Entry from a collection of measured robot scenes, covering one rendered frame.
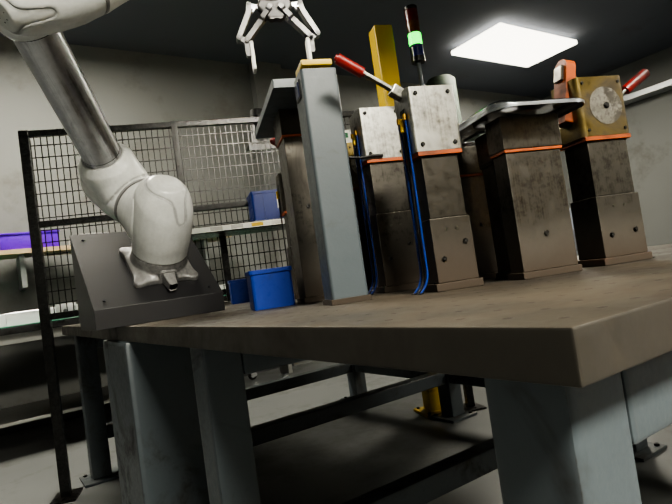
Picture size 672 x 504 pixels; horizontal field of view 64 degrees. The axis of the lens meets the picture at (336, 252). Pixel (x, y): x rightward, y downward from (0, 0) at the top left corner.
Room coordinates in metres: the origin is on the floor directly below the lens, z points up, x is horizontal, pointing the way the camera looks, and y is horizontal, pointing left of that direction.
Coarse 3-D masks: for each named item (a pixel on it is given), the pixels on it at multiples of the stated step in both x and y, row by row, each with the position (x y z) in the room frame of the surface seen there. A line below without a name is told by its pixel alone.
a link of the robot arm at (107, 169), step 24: (24, 48) 1.12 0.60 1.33; (48, 48) 1.13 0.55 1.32; (48, 72) 1.17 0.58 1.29; (72, 72) 1.20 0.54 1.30; (48, 96) 1.23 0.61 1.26; (72, 96) 1.23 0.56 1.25; (72, 120) 1.28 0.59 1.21; (96, 120) 1.32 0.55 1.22; (96, 144) 1.35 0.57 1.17; (120, 144) 1.47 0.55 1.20; (96, 168) 1.41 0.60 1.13; (120, 168) 1.43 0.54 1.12; (96, 192) 1.45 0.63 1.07; (120, 192) 1.45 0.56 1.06
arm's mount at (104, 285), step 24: (72, 240) 1.55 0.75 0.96; (96, 240) 1.58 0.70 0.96; (120, 240) 1.61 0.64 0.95; (192, 240) 1.71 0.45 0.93; (96, 264) 1.49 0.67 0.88; (120, 264) 1.52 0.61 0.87; (192, 264) 1.61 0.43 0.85; (96, 288) 1.42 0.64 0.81; (120, 288) 1.44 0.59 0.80; (144, 288) 1.47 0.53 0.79; (192, 288) 1.52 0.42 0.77; (216, 288) 1.55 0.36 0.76; (96, 312) 1.35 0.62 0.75; (120, 312) 1.38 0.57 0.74; (144, 312) 1.42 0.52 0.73; (168, 312) 1.45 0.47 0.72; (192, 312) 1.49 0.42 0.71
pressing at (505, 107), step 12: (492, 108) 0.89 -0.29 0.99; (504, 108) 0.92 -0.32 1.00; (516, 108) 0.93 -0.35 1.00; (528, 108) 0.94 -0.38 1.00; (540, 108) 0.95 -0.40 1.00; (552, 108) 0.97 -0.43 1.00; (564, 108) 0.97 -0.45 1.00; (576, 108) 0.95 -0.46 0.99; (468, 120) 0.96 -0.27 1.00; (480, 120) 0.98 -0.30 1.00; (492, 120) 0.99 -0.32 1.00; (468, 132) 1.06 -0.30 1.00; (480, 132) 1.07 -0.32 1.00; (468, 144) 1.18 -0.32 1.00
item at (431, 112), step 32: (416, 96) 0.92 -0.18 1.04; (448, 96) 0.94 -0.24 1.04; (416, 128) 0.92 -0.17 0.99; (448, 128) 0.93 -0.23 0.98; (416, 160) 0.94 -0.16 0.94; (448, 160) 0.94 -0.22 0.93; (416, 192) 0.93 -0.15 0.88; (448, 192) 0.94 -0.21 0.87; (416, 224) 0.95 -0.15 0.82; (448, 224) 0.93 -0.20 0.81; (448, 256) 0.93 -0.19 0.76; (448, 288) 0.92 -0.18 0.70
